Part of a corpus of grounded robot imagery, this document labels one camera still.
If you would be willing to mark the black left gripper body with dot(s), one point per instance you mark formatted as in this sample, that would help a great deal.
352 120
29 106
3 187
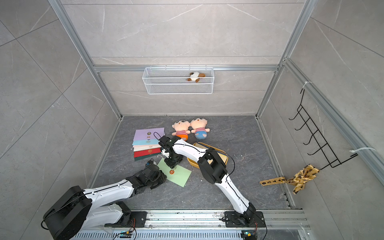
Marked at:
159 179

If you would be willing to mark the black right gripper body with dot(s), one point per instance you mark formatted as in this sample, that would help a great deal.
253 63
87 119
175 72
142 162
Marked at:
173 160

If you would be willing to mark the light blue envelope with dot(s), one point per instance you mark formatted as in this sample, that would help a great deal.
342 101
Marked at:
145 142

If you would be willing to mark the purple envelope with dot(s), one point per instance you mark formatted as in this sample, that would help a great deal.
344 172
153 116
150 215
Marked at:
148 134

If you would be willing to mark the dark green envelope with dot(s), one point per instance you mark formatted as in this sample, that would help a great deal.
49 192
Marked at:
145 157

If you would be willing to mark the light green envelope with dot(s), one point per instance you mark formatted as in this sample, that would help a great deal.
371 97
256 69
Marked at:
178 175

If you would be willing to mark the cream white envelope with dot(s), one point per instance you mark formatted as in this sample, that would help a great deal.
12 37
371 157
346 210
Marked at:
143 148

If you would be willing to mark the yellow plastic storage box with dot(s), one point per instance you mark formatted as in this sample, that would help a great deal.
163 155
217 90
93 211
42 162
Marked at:
202 146

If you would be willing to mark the tan kraft envelope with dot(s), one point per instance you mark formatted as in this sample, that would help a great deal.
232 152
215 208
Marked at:
223 155

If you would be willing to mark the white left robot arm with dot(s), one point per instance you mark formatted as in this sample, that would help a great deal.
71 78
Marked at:
80 209

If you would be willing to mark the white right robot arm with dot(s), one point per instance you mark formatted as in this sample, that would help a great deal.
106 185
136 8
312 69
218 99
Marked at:
214 170

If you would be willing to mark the plush doll blue pants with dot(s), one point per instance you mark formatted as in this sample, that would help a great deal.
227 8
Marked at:
199 128

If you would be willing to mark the small brown white plush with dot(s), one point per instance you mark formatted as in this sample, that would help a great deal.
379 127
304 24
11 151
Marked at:
195 77

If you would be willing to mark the yellow patterned cloth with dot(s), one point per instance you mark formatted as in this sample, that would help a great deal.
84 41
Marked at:
299 180

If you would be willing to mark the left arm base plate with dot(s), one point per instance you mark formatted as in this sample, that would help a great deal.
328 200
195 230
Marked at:
135 219

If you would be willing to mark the white wire mesh basket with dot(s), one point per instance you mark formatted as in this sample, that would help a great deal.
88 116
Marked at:
173 80

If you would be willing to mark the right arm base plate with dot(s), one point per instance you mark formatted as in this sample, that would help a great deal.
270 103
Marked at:
236 220

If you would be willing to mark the metal mounting rail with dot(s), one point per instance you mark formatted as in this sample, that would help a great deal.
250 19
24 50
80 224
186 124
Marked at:
210 219

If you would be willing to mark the black wire hook rack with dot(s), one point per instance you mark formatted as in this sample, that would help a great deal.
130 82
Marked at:
316 136

